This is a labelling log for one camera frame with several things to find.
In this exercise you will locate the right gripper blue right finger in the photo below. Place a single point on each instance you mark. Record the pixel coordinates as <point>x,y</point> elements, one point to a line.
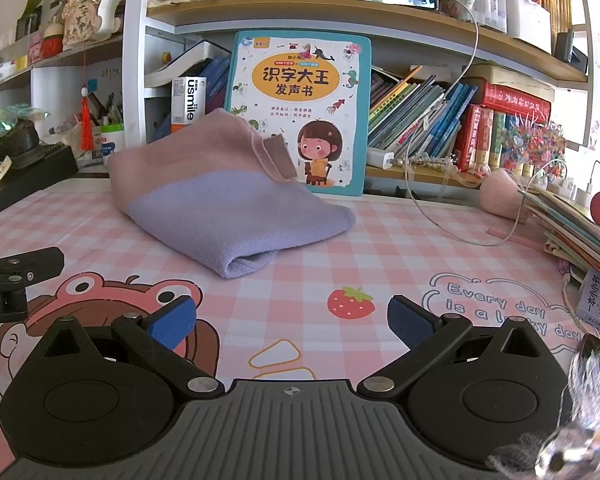
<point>431,341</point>

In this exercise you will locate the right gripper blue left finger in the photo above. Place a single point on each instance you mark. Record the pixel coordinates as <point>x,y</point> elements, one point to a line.
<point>150,343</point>

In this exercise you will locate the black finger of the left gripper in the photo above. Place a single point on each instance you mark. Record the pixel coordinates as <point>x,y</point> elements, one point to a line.
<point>31,268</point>

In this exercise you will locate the pink and purple sweater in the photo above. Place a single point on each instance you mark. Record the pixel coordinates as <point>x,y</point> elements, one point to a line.
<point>223,195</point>

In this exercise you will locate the pink checkered desk mat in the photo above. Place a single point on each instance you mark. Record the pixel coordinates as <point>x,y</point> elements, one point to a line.
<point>317,312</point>

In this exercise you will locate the red tassel ornament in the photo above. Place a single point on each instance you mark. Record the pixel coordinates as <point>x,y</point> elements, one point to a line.
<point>87,143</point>

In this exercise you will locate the pink plush ball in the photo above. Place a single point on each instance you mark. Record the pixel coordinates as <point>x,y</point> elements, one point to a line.
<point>498,194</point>

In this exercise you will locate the white jar green lid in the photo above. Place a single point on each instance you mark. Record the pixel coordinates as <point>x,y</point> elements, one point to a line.
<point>112,140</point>

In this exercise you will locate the stack of picture books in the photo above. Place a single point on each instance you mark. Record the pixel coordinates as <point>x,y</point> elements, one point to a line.
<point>570,225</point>

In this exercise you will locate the white power adapter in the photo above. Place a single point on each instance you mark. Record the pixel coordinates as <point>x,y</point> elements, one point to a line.
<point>380,159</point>

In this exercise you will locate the row of upright books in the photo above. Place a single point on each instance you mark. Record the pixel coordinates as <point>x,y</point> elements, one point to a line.
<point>419,114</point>

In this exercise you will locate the usmile toothbrush box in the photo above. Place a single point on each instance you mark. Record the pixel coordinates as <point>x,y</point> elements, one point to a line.
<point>188,101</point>

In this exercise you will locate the red thick dictionary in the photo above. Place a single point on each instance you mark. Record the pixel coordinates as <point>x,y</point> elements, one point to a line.
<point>509,100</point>

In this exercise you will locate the floral fabric bag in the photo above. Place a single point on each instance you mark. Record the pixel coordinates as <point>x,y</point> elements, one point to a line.
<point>90,21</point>

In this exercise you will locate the teal children's sound book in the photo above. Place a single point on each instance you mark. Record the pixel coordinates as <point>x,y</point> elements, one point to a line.
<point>312,89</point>

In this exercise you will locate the white bookshelf frame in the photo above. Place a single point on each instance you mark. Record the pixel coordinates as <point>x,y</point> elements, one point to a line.
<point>133,72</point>

